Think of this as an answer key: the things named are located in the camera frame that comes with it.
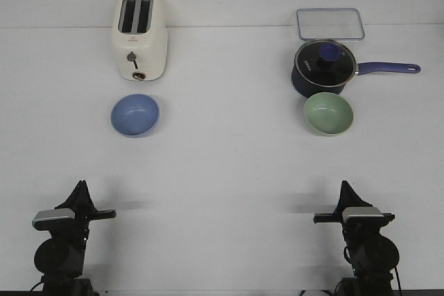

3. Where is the glass pot lid blue knob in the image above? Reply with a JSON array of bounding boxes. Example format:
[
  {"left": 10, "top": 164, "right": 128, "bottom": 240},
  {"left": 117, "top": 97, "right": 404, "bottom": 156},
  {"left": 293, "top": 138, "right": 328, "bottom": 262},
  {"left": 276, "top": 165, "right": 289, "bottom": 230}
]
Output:
[{"left": 295, "top": 40, "right": 357, "bottom": 87}]

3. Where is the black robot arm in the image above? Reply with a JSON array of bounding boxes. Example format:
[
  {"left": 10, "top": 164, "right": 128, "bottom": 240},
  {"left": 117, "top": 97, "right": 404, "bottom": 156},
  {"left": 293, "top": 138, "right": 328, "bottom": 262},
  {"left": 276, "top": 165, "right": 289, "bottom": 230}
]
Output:
[
  {"left": 314, "top": 180, "right": 400, "bottom": 295},
  {"left": 32, "top": 180, "right": 117, "bottom": 295}
]

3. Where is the white two-slot toaster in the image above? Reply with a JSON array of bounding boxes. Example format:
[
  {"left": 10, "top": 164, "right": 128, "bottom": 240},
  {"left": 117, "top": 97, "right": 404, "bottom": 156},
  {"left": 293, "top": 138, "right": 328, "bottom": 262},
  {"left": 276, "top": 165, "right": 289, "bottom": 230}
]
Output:
[{"left": 111, "top": 0, "right": 168, "bottom": 81}]

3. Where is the dark blue saucepan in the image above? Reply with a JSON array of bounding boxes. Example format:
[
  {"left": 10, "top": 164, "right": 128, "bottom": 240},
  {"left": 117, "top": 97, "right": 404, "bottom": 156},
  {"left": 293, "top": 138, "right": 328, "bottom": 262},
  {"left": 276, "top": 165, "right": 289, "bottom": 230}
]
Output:
[{"left": 291, "top": 40, "right": 421, "bottom": 98}]

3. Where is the green bowl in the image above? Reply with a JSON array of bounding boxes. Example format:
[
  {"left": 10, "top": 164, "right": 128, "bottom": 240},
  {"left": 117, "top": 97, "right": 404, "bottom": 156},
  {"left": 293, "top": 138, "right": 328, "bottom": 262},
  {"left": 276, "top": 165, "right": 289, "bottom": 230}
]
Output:
[{"left": 303, "top": 92, "right": 355, "bottom": 136}]

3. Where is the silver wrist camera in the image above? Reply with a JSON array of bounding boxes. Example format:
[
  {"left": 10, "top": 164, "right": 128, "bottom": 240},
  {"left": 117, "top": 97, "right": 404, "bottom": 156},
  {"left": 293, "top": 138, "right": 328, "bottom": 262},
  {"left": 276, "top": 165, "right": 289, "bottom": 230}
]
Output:
[
  {"left": 342, "top": 207, "right": 386, "bottom": 229},
  {"left": 32, "top": 208, "right": 75, "bottom": 231}
]

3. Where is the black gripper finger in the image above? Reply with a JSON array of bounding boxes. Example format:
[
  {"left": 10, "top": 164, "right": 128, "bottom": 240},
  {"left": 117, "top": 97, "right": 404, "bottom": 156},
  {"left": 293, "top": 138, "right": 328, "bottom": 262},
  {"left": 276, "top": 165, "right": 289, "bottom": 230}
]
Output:
[
  {"left": 347, "top": 183, "right": 370, "bottom": 207},
  {"left": 64, "top": 180, "right": 83, "bottom": 209},
  {"left": 338, "top": 180, "right": 348, "bottom": 212},
  {"left": 83, "top": 180, "right": 96, "bottom": 210}
]

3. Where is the blue bowl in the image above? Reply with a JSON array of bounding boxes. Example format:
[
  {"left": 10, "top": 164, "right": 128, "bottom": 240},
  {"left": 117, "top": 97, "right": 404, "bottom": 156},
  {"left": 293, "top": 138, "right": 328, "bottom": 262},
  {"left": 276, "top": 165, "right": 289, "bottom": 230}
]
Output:
[{"left": 110, "top": 94, "right": 160, "bottom": 138}]

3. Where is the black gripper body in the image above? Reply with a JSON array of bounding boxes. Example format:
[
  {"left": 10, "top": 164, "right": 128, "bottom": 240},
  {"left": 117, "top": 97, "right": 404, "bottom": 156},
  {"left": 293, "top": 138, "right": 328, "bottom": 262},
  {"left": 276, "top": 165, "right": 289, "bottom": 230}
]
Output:
[
  {"left": 314, "top": 211, "right": 395, "bottom": 241},
  {"left": 49, "top": 209, "right": 117, "bottom": 241}
]

